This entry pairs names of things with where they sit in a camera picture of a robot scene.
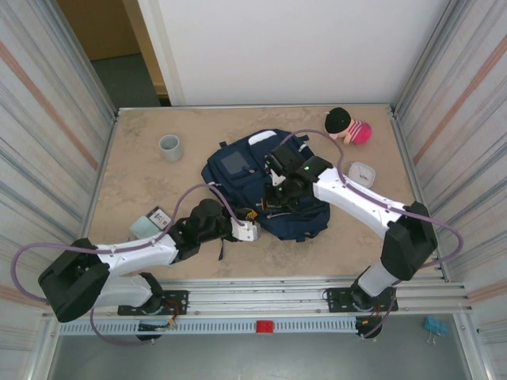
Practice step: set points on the small black white card pack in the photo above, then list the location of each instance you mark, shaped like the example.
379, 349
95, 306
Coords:
159, 217

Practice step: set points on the grey plastic cup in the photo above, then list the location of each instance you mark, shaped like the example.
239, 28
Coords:
171, 148

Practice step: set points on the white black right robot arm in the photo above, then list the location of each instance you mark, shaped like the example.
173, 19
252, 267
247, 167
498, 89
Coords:
356, 194

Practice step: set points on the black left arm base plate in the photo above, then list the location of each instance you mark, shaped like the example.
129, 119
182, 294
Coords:
178, 302

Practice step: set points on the white round case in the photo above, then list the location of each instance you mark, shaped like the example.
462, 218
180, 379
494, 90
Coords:
362, 173

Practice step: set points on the pink plush doll black hair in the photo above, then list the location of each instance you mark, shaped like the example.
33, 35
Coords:
356, 132

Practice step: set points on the red button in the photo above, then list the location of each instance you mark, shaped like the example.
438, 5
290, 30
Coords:
264, 326

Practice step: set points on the wooden door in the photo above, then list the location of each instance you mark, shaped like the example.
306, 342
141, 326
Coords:
107, 31

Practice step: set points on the blue binder clip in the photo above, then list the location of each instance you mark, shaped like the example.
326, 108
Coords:
435, 324

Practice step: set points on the aluminium rail frame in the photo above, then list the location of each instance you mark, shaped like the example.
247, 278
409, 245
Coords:
257, 299

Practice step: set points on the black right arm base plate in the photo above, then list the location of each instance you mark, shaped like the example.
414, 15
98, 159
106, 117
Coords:
336, 301

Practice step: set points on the navy blue backpack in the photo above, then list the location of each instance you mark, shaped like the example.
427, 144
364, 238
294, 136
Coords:
237, 182

